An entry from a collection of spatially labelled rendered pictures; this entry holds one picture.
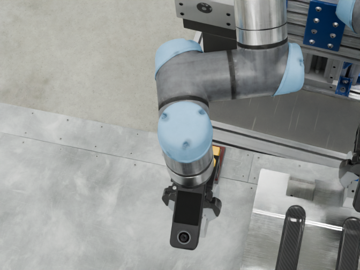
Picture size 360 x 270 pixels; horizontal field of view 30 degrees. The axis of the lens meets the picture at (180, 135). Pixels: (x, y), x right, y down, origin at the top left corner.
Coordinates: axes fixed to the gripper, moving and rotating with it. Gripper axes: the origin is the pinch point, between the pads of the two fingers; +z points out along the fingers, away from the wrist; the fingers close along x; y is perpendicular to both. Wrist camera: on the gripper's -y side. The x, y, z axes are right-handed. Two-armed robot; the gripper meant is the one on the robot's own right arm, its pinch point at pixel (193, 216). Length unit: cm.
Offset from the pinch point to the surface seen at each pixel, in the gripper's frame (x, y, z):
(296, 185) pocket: -17.5, 13.2, 8.7
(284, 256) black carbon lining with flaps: -17.6, -2.0, 7.0
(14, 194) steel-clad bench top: 40.5, 0.7, 15.0
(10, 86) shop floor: 90, 62, 95
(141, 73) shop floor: 43, 77, 95
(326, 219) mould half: -24.1, 6.5, 6.0
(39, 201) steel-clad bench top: 34.7, 0.5, 15.0
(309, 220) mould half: -21.1, 5.7, 6.0
